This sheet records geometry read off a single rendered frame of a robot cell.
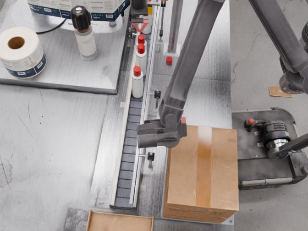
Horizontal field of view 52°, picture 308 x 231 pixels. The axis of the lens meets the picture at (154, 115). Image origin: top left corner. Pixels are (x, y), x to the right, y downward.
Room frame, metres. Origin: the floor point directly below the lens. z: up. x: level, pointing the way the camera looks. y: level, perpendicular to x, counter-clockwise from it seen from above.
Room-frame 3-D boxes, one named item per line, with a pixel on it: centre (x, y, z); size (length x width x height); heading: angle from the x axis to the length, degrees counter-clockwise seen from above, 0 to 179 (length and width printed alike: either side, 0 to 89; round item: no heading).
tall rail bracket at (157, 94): (0.75, 0.01, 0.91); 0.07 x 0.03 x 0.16; 88
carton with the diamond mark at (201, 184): (0.38, -0.19, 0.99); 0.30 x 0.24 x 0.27; 178
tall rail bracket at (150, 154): (0.45, 0.02, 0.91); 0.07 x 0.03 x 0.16; 88
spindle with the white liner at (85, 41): (1.01, 0.36, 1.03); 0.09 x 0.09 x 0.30
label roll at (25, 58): (0.93, 0.66, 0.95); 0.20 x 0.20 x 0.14
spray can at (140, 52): (0.92, 0.08, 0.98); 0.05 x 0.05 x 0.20
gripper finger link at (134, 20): (0.91, 0.08, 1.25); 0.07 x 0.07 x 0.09; 8
